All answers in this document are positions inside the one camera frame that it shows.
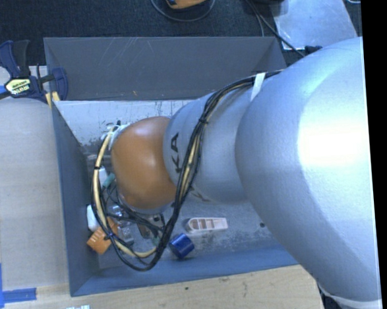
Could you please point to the grey metal bin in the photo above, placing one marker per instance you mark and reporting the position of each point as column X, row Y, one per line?
column 161, row 70

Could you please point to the pale wood board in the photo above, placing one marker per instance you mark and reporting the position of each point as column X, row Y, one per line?
column 29, row 195

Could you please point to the white rounded object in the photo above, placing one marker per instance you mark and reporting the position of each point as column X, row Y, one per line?
column 92, row 220

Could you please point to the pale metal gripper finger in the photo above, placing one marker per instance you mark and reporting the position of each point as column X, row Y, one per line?
column 127, row 232
column 116, row 211

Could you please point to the orange block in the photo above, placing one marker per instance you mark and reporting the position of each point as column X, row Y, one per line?
column 97, row 242

